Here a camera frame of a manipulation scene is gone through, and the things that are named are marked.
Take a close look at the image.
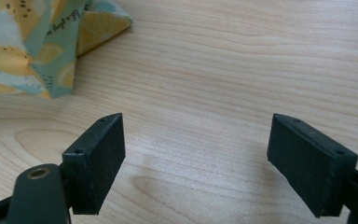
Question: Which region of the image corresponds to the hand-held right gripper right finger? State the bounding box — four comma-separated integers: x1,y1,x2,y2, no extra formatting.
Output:
266,113,358,218

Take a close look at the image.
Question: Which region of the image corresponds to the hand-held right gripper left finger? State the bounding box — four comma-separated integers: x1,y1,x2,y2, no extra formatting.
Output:
62,112,127,217

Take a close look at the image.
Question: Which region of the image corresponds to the lemon print fabric bag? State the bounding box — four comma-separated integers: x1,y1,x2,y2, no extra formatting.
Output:
0,0,134,100

